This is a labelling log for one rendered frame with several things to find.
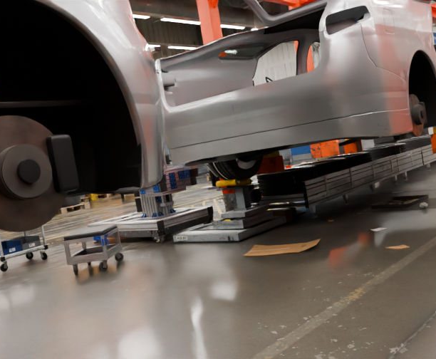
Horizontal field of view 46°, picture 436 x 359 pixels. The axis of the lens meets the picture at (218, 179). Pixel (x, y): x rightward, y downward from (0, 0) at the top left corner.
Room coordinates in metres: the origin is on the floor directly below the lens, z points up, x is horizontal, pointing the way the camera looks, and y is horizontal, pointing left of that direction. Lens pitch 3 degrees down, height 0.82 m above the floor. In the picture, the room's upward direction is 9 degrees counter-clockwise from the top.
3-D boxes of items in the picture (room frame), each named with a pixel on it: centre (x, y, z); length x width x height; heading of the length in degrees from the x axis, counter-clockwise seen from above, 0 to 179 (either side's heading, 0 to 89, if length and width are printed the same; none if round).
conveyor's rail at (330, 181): (6.05, -1.64, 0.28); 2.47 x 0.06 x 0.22; 140
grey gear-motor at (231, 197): (5.30, -0.28, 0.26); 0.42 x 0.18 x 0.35; 50
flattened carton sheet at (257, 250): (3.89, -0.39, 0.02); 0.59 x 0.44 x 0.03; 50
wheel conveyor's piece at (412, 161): (7.64, -2.46, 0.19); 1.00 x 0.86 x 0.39; 140
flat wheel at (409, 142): (8.79, -3.49, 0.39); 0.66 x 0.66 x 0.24
